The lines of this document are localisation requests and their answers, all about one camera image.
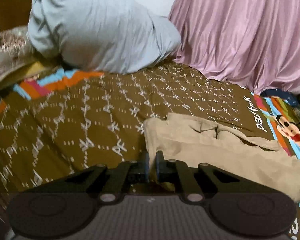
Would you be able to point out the brown colourful cartoon bedspread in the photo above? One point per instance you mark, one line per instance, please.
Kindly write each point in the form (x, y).
(71, 120)

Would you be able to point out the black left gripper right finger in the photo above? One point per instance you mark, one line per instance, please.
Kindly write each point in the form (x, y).
(194, 185)

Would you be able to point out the light grey pillow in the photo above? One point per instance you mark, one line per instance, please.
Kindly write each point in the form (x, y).
(116, 36)

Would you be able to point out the dark blue cloth item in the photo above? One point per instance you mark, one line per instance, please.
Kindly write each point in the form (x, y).
(289, 97)

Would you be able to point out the beige garment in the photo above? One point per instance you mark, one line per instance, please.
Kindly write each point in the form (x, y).
(195, 140)

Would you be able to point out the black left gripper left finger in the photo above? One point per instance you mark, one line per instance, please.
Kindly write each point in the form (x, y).
(108, 185)

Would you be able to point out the pink satin curtain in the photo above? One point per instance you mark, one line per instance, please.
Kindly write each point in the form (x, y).
(252, 43)

